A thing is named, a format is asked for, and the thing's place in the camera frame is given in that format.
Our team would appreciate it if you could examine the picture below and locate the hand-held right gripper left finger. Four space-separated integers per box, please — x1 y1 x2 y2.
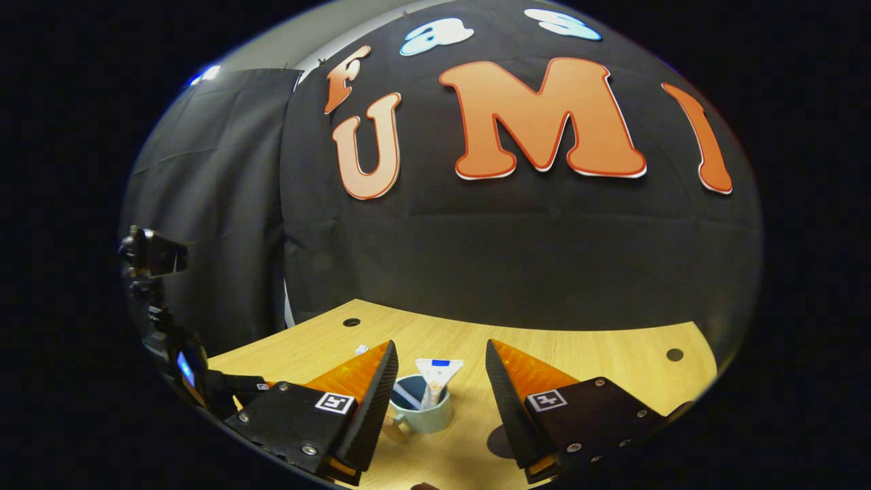
225 340 399 487

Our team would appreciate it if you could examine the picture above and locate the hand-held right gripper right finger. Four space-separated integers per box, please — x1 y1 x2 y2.
485 339 691 485

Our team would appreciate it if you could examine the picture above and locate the pale blue toothbrush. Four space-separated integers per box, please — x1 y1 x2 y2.
355 344 423 410

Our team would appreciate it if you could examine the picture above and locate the light blue cup wooden handle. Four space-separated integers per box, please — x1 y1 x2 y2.
383 373 454 436

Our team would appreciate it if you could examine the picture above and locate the white toothpaste tube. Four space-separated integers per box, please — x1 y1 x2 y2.
414 358 464 411

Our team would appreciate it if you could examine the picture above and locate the wooden desktop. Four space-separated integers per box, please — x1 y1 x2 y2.
204 298 719 490

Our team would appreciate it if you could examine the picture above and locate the black backdrop cloth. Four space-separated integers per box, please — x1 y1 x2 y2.
122 0 763 355

